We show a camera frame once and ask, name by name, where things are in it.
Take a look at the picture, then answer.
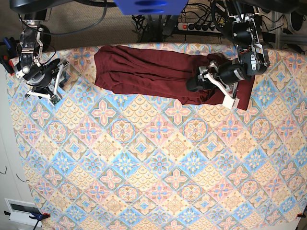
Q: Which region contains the orange clamp lower right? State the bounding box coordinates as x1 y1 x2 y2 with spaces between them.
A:
296 213 307 218

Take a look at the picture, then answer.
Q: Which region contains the blue orange clamp lower left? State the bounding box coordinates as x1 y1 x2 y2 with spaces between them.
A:
4 211 50 230

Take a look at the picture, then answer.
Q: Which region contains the black round stool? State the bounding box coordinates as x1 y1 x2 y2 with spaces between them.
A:
40 25 51 52

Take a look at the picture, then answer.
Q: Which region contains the white power strip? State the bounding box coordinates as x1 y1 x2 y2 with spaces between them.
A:
177 22 219 33

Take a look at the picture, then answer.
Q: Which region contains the patterned tile tablecloth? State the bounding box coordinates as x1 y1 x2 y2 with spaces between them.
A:
5 47 307 230

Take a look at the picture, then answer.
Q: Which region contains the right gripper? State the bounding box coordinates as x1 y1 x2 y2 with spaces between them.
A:
24 58 69 103

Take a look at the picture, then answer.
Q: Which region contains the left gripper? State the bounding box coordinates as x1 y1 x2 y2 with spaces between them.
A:
186 61 239 99

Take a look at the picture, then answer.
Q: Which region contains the white floor outlet box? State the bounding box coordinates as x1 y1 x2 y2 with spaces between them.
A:
5 198 39 227

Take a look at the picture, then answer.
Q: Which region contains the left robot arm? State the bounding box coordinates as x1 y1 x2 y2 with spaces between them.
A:
186 0 270 111

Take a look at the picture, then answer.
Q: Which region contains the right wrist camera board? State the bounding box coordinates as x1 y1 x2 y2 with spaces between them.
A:
49 94 62 106

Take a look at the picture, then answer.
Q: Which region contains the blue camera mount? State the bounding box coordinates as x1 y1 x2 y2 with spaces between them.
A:
114 0 188 15

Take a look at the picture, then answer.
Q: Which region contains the maroon t-shirt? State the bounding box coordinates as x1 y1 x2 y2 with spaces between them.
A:
94 45 255 111

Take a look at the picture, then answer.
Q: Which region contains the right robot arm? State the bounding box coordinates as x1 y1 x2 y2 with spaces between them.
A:
14 10 68 106

